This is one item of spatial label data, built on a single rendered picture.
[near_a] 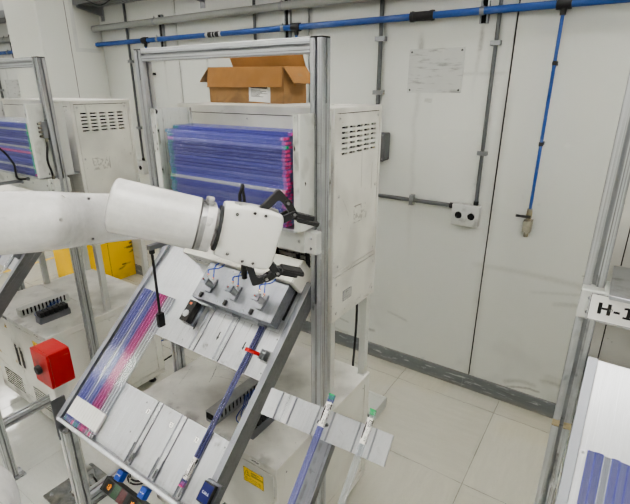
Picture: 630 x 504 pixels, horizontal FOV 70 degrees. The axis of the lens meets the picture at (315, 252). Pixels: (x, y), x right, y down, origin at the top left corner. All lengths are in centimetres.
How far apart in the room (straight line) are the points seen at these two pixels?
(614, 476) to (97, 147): 236
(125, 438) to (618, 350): 139
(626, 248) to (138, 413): 142
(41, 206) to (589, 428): 109
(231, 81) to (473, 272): 170
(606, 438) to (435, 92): 196
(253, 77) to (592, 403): 144
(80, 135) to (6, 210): 179
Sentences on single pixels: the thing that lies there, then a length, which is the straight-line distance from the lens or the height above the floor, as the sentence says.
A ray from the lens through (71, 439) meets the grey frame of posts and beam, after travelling 195.
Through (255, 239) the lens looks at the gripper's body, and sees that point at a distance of 74.
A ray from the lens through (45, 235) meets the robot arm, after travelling 73.
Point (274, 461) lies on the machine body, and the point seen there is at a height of 62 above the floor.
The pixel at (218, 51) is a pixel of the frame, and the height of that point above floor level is 188.
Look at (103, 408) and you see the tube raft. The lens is 171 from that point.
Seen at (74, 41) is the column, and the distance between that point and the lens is 451.
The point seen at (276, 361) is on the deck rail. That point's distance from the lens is 137.
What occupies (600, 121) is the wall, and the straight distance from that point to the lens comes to 251.
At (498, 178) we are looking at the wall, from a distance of 260.
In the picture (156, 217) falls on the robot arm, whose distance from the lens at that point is 70.
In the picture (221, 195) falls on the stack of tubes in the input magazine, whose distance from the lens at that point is 147.
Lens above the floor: 177
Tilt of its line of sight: 20 degrees down
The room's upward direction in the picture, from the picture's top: straight up
